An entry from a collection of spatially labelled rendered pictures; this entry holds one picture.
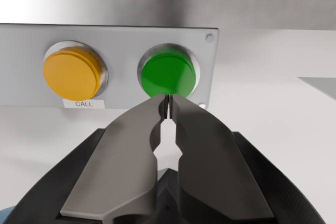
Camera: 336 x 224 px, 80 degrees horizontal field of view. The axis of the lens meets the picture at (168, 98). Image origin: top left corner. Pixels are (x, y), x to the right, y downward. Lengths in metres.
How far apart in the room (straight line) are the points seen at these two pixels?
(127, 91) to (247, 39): 0.16
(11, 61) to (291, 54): 0.29
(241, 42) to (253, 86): 0.07
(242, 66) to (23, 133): 0.34
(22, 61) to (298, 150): 0.39
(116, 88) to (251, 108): 0.21
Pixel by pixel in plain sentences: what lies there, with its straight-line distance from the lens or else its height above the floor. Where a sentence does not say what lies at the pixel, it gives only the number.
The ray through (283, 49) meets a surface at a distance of 0.29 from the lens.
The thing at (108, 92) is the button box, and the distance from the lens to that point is 0.17.
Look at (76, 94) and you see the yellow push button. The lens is 0.17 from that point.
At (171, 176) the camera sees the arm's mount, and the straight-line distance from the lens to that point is 0.37.
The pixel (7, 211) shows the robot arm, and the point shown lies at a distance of 0.34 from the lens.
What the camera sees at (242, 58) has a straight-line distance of 0.27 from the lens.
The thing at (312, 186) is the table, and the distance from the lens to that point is 0.49.
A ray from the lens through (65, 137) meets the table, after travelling 0.37.
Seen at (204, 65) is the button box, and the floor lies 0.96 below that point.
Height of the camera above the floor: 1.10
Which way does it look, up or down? 59 degrees down
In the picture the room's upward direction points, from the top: 179 degrees counter-clockwise
